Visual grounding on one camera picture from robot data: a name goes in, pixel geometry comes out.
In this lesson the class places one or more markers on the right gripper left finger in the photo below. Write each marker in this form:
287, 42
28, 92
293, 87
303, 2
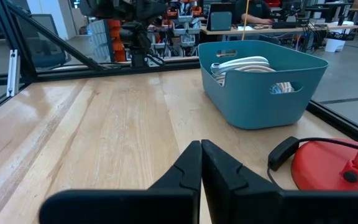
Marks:
182, 177

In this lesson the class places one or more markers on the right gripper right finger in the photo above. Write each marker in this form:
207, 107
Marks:
228, 186

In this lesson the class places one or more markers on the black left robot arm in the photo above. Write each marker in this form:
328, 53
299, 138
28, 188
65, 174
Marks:
138, 34

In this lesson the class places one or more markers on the teal plastic bin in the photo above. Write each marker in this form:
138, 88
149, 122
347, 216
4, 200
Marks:
253, 105

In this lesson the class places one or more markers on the red desk lamp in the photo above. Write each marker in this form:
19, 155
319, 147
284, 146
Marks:
322, 165

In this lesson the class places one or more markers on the orange storage bins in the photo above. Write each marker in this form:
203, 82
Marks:
117, 43

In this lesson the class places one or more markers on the wooden work table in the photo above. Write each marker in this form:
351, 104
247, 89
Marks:
291, 30

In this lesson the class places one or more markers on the white bucket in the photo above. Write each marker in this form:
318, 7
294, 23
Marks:
334, 46

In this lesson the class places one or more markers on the person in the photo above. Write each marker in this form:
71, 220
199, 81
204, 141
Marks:
253, 12

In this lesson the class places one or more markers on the grey office chair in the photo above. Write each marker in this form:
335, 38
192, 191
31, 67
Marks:
47, 46

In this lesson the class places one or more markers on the silver angle bracket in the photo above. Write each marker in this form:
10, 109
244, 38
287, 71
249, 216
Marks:
13, 73

